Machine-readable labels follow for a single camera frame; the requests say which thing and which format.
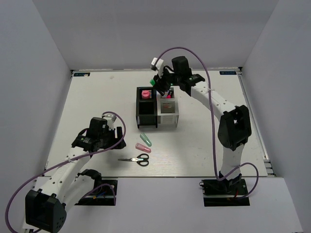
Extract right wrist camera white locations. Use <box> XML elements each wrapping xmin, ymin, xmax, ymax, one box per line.
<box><xmin>151</xmin><ymin>57</ymin><xmax>164</xmax><ymax>79</ymax></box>

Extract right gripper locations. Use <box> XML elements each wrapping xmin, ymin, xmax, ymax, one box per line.
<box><xmin>153</xmin><ymin>67</ymin><xmax>181</xmax><ymax>92</ymax></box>

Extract white slotted organizer box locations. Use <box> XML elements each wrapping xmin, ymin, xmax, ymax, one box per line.
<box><xmin>156</xmin><ymin>87</ymin><xmax>179</xmax><ymax>128</ymax></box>

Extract green correction tape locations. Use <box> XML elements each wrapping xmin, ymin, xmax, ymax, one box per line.
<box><xmin>140</xmin><ymin>133</ymin><xmax>152</xmax><ymax>147</ymax></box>

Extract pink glue stick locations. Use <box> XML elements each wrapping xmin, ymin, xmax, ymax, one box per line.
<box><xmin>141</xmin><ymin>90</ymin><xmax>151</xmax><ymax>100</ymax></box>

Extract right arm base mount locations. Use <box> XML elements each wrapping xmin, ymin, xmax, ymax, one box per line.
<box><xmin>199</xmin><ymin>179</ymin><xmax>250</xmax><ymax>207</ymax></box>

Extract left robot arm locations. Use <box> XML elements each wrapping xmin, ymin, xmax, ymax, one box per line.
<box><xmin>25</xmin><ymin>112</ymin><xmax>126</xmax><ymax>233</ymax></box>

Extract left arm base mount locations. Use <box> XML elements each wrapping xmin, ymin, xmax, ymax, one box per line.
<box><xmin>76</xmin><ymin>180</ymin><xmax>118</xmax><ymax>206</ymax></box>

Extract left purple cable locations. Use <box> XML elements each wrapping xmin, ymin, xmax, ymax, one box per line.
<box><xmin>4</xmin><ymin>111</ymin><xmax>126</xmax><ymax>231</ymax></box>

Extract blue corner label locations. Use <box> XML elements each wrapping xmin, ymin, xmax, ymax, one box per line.
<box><xmin>73</xmin><ymin>72</ymin><xmax>90</xmax><ymax>77</ymax></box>
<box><xmin>219</xmin><ymin>71</ymin><xmax>237</xmax><ymax>75</ymax></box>

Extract left blue corner label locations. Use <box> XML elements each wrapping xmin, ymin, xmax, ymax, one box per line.
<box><xmin>73</xmin><ymin>72</ymin><xmax>90</xmax><ymax>77</ymax></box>

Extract pink correction tape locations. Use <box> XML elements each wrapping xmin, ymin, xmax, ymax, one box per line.
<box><xmin>135</xmin><ymin>143</ymin><xmax>152</xmax><ymax>153</ymax></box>

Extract right blue corner label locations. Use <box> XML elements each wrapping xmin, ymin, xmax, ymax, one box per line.
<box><xmin>219</xmin><ymin>71</ymin><xmax>237</xmax><ymax>75</ymax></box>

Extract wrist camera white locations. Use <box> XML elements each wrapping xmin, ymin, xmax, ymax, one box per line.
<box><xmin>100</xmin><ymin>114</ymin><xmax>117</xmax><ymax>130</ymax></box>
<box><xmin>151</xmin><ymin>57</ymin><xmax>164</xmax><ymax>79</ymax></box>

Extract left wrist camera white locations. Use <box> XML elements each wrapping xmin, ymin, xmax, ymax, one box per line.
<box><xmin>100</xmin><ymin>114</ymin><xmax>117</xmax><ymax>130</ymax></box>

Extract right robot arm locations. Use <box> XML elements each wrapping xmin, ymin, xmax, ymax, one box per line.
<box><xmin>151</xmin><ymin>56</ymin><xmax>252</xmax><ymax>194</ymax></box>

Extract black handled scissors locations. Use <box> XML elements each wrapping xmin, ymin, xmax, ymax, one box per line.
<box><xmin>118</xmin><ymin>153</ymin><xmax>149</xmax><ymax>167</ymax></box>

